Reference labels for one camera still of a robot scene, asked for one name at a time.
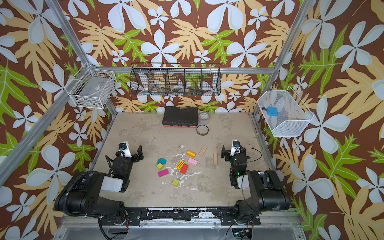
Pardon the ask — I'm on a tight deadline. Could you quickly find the natural wood block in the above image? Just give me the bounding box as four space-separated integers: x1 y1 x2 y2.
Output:
199 146 208 156
213 153 218 165

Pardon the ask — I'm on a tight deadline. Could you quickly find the pink rectangular block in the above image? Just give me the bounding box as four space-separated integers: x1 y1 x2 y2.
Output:
188 158 198 166

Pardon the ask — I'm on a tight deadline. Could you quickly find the red rectangular block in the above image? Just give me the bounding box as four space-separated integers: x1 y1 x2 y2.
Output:
180 164 189 175

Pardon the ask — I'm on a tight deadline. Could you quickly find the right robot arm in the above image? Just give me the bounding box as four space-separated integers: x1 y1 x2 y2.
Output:
221 141 291 218

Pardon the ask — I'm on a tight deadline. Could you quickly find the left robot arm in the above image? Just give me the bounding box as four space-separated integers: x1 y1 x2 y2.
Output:
55 142 144 221

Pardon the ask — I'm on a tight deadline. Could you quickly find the teal roof block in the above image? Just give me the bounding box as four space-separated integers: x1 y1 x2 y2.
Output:
157 158 167 165

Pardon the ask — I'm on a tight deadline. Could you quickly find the magenta rectangular block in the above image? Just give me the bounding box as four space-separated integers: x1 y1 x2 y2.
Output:
158 169 169 178

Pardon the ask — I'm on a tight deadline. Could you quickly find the orange cylinder block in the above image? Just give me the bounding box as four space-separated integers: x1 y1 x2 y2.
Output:
187 151 196 158

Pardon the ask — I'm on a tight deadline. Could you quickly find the yellow red striped block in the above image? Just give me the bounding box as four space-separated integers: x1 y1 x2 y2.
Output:
176 161 185 170

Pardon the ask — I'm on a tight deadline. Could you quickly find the small yellow cube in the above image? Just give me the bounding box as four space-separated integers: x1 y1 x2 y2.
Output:
157 163 164 171

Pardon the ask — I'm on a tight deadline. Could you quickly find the clear glass jar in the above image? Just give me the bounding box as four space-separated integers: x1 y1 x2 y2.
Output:
198 112 210 125

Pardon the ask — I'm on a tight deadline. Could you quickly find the yellow green cube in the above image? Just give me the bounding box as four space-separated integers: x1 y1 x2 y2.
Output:
172 179 180 187

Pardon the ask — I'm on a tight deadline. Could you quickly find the black plastic tool case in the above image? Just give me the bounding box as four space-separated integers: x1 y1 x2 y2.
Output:
162 107 199 127

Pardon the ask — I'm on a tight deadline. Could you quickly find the blue object in basket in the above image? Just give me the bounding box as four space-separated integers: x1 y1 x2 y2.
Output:
262 107 278 117

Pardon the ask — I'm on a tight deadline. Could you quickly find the white mesh basket right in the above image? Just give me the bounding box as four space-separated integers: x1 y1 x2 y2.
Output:
258 87 315 138

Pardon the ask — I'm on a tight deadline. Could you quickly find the white tape roll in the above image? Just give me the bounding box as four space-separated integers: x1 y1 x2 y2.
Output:
171 85 184 93

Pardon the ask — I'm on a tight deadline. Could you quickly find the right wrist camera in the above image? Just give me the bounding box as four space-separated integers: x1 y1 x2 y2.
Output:
230 140 241 157

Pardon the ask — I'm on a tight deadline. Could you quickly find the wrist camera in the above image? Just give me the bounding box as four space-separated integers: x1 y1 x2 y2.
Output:
118 141 132 158
230 140 241 157

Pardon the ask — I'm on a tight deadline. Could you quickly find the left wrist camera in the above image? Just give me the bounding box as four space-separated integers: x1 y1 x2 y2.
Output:
118 141 132 158

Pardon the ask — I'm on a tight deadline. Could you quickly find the black wire basket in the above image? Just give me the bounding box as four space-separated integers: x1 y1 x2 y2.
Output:
129 63 222 96

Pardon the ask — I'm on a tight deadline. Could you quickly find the white wire basket left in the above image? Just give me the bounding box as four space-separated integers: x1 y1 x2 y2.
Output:
65 65 117 109

